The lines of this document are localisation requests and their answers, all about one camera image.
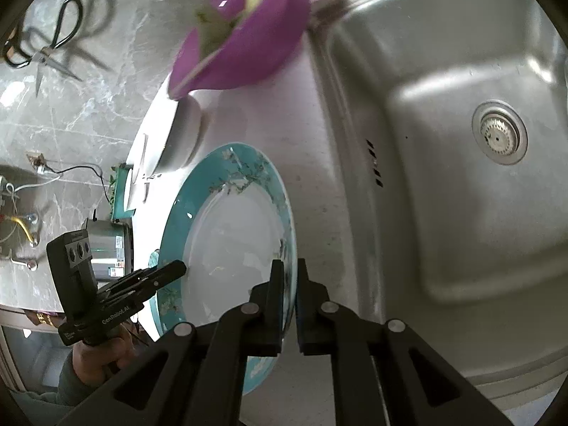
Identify sink drain strainer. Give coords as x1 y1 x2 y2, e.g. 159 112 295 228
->
472 100 529 165

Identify teal plastic bowl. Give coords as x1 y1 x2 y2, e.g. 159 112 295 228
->
109 163 135 222

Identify person's left hand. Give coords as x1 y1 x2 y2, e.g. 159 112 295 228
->
72 326 136 388

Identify purple plastic bowl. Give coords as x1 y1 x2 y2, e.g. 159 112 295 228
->
168 0 310 100

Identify steel rice cooker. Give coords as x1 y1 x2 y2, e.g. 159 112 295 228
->
83 219 134 283

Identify black power cable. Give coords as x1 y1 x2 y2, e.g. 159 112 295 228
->
43 163 112 205

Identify yellow gas hose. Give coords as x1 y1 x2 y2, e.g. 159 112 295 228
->
2 214 39 245

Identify black handled kitchen scissors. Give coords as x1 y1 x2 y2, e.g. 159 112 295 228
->
3 0 86 98

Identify green vegetable in purple bowl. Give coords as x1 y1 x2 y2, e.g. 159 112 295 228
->
193 0 264 60

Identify white ceramic bowl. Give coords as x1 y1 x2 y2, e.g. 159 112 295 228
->
154 95 201 174

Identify stainless steel sink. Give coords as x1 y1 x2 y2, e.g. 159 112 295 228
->
310 0 567 408

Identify wall power socket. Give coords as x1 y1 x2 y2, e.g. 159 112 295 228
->
26 154 46 173

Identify teal rimmed white plate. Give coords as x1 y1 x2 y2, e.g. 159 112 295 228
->
148 142 297 398

